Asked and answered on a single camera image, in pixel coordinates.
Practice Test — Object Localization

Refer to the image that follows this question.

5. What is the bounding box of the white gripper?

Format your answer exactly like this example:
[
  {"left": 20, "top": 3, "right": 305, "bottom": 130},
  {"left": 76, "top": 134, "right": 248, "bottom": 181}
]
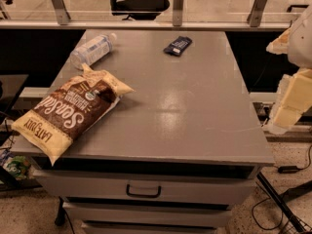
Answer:
[{"left": 266, "top": 5, "right": 312, "bottom": 130}]

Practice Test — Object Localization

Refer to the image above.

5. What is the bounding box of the brown and yellow chip bag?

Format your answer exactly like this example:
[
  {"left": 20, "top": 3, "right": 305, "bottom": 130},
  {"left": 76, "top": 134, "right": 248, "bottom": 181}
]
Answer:
[{"left": 12, "top": 64, "right": 133, "bottom": 163}]

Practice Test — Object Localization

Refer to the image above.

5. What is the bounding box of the dark blue rxbar wrapper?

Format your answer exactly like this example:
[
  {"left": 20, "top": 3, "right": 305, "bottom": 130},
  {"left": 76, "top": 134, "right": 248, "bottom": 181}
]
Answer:
[{"left": 164, "top": 36, "right": 192, "bottom": 57}]

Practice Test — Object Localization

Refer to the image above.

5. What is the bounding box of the grey drawer cabinet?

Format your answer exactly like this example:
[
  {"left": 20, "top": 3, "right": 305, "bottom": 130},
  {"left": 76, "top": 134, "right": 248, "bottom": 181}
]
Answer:
[{"left": 11, "top": 28, "right": 276, "bottom": 234}]

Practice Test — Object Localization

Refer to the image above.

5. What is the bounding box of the black office chair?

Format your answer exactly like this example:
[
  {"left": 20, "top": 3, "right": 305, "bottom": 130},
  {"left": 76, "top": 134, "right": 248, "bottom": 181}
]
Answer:
[{"left": 110, "top": 0, "right": 170, "bottom": 20}]

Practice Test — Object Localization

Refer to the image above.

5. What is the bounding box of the clear plastic water bottle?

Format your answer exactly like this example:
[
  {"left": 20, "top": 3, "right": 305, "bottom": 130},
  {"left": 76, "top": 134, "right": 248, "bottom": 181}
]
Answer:
[{"left": 69, "top": 33, "right": 117, "bottom": 70}]

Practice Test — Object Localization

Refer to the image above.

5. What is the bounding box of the green snack package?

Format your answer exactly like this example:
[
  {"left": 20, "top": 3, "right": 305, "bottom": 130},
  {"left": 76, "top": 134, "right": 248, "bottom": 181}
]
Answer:
[{"left": 0, "top": 150, "right": 30, "bottom": 179}]

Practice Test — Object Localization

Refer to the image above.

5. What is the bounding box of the black cable on floor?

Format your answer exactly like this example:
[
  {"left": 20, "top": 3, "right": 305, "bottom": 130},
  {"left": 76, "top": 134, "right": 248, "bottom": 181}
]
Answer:
[{"left": 251, "top": 143, "right": 312, "bottom": 232}]

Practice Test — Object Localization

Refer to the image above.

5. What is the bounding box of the black drawer handle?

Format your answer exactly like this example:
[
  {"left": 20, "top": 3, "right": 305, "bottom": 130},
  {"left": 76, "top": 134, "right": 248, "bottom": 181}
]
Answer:
[{"left": 126, "top": 184, "right": 162, "bottom": 199}]

